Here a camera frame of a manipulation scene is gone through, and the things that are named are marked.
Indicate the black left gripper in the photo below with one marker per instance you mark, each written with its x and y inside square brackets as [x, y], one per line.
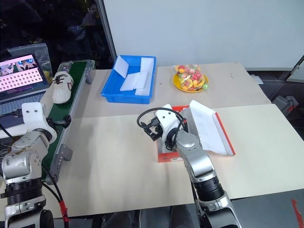
[55, 123]

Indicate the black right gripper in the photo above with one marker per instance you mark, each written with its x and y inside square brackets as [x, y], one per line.
[155, 127]

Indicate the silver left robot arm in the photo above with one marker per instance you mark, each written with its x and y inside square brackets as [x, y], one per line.
[21, 164]

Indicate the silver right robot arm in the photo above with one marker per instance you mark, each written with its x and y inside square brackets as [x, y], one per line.
[197, 164]

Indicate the orange shoebox with hinged lid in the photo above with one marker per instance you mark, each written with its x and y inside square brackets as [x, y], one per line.
[213, 128]

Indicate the white sneaker with black laces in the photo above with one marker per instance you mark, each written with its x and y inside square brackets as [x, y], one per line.
[62, 88]

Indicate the white foam block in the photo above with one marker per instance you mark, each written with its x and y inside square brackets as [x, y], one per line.
[130, 82]
[146, 64]
[121, 66]
[145, 89]

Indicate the green conveyor belt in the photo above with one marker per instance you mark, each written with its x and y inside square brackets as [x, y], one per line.
[76, 78]

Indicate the blue plastic bin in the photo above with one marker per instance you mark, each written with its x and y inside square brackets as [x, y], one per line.
[114, 91]

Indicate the yellow plate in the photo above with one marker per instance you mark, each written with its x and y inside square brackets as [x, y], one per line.
[177, 83]

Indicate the open laptop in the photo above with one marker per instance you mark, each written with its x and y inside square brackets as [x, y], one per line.
[19, 76]

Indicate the clear bag of toy fruit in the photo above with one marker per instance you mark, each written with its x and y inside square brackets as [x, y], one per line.
[191, 77]

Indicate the clear plastic zip bag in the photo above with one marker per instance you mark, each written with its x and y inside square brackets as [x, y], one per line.
[44, 57]

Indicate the grey device on floor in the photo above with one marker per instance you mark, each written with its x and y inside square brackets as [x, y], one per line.
[286, 104]

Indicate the red floor tape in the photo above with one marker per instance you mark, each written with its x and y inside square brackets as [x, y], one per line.
[298, 212]

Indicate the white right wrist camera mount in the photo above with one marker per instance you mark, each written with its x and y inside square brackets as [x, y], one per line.
[166, 122]

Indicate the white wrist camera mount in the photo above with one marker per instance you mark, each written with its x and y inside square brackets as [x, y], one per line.
[33, 116]
[166, 122]

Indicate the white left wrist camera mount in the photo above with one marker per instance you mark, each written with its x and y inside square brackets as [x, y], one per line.
[33, 116]

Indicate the aluminium frame post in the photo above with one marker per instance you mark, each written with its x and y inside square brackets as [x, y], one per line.
[107, 28]

